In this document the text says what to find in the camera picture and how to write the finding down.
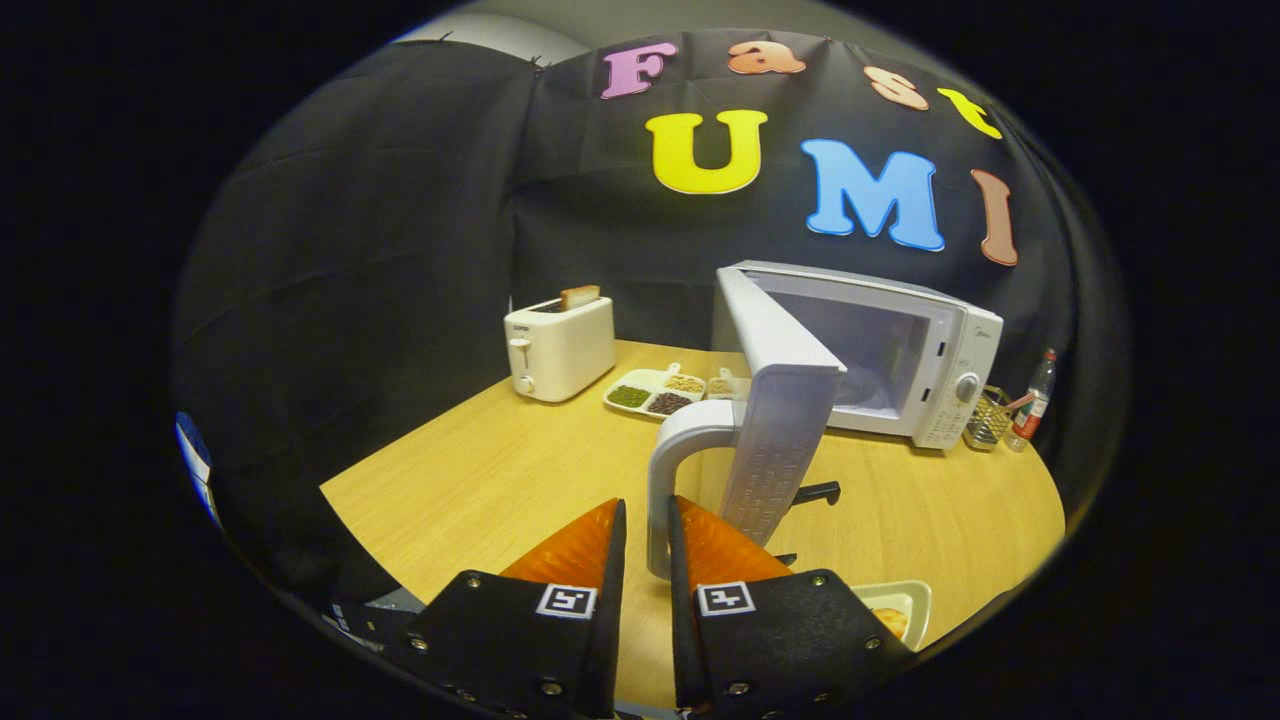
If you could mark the cream plate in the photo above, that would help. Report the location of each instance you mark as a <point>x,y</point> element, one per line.
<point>905,598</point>

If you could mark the clear bottle with red label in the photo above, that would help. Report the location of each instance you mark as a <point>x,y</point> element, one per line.
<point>1030,410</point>

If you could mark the white divided bean tray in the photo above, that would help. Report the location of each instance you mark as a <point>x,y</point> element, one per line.
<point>650,385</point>

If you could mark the golden bread bun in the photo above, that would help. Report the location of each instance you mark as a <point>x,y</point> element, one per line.
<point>892,622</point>

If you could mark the red and white straw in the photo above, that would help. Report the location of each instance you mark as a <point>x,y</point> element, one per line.
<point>1020,402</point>

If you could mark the white microwave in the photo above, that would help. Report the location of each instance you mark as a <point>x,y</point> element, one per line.
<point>930,360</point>

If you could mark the cream toaster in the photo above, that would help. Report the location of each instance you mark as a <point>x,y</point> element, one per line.
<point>560,350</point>

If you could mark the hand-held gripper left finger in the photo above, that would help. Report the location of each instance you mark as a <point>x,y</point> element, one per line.
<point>612,620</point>

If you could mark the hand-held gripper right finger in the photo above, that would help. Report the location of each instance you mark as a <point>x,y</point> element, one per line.
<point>682,620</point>

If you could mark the toast slice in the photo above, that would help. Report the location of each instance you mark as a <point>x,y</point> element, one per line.
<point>580,296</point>

